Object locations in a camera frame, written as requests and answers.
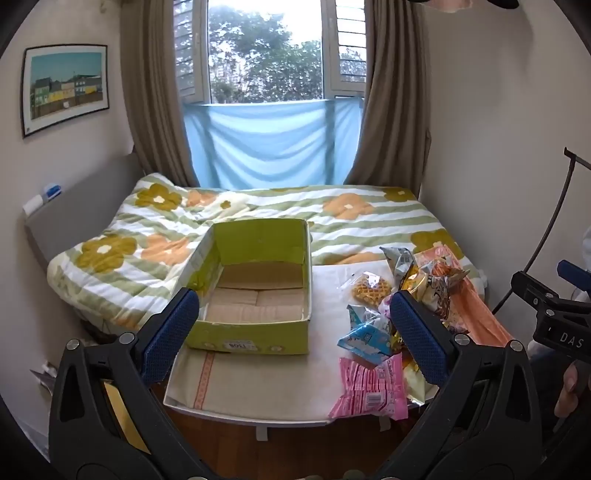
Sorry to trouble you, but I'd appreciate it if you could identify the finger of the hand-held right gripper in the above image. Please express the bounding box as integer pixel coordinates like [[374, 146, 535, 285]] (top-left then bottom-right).
[[510, 271, 561, 317], [556, 260, 591, 292]]

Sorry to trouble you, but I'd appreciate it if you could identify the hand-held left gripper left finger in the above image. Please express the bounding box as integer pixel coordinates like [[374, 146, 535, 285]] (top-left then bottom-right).
[[48, 287, 218, 480]]

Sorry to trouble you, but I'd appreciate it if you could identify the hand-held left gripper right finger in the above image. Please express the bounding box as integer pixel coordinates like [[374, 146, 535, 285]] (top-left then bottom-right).
[[374, 290, 543, 480]]

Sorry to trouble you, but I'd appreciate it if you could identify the pink and white snack packet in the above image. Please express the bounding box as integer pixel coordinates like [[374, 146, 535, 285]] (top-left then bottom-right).
[[329, 356, 409, 422]]

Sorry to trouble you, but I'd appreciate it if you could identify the yellow-green cardboard box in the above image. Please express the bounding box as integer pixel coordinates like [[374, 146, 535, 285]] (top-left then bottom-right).
[[184, 218, 314, 356]]

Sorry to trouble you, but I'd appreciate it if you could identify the person's right hand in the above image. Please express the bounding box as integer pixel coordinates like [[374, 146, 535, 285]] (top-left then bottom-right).
[[553, 362, 586, 420]]

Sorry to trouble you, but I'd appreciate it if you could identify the yellow and white snack packet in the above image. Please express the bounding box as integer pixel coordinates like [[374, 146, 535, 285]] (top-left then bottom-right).
[[401, 359, 426, 408]]

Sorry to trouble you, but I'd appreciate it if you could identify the gold snack packet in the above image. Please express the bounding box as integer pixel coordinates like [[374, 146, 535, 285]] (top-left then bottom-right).
[[392, 271, 435, 301]]

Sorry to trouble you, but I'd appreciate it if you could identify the cream snack bag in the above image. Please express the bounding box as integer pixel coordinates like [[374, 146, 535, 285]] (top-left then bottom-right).
[[418, 257, 472, 320]]

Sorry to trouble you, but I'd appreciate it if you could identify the small blue snack packet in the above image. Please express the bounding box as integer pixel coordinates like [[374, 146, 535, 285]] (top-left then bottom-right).
[[346, 304, 384, 328]]

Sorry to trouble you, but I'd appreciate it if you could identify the clear waffle packet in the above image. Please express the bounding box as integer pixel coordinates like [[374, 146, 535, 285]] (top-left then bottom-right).
[[339, 271, 393, 308]]

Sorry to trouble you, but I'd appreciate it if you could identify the white crumpled snack bag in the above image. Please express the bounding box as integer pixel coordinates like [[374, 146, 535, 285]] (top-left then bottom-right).
[[379, 246, 420, 291]]

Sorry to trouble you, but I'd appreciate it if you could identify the floral orange tablecloth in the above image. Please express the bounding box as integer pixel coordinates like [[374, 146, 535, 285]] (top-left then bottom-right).
[[164, 244, 515, 421]]

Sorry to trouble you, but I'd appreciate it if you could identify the white table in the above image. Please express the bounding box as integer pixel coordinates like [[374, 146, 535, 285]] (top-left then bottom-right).
[[161, 392, 444, 444]]

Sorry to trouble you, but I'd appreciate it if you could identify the grey headboard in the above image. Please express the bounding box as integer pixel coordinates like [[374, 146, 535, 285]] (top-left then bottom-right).
[[24, 152, 144, 278]]

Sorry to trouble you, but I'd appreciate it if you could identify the floral striped blanket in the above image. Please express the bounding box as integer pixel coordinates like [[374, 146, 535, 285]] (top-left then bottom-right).
[[46, 173, 476, 333]]

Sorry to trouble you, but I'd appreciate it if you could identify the light blue cloth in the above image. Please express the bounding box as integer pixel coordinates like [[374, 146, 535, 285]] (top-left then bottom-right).
[[181, 98, 363, 190]]

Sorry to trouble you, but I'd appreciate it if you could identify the brown curtain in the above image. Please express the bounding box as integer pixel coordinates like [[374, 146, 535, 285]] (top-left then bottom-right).
[[346, 0, 432, 195], [121, 0, 201, 188]]

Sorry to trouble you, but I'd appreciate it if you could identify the window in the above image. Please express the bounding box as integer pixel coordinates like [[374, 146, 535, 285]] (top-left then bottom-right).
[[173, 0, 370, 104]]

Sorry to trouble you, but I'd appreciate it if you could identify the black curved cable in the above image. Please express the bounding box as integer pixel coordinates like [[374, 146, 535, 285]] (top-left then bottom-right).
[[489, 147, 591, 315]]

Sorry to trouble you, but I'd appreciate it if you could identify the framed wall picture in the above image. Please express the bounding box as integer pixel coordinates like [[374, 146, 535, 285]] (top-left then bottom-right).
[[21, 45, 110, 139]]

